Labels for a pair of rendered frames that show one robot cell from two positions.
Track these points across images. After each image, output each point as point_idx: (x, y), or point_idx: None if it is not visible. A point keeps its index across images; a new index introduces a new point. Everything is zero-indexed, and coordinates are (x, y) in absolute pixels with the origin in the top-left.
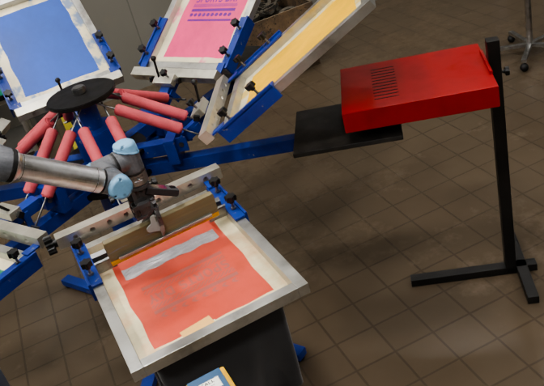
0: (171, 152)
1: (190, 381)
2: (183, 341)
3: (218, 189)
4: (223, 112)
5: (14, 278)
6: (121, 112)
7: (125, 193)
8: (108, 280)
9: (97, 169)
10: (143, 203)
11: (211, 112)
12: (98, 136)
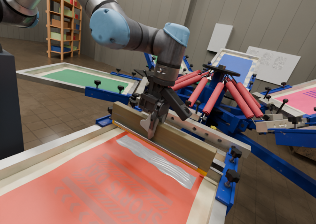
0: (233, 123)
1: None
2: None
3: (233, 161)
4: (296, 119)
5: (110, 96)
6: (228, 85)
7: (101, 37)
8: (115, 131)
9: None
10: (151, 97)
11: (280, 120)
12: (209, 90)
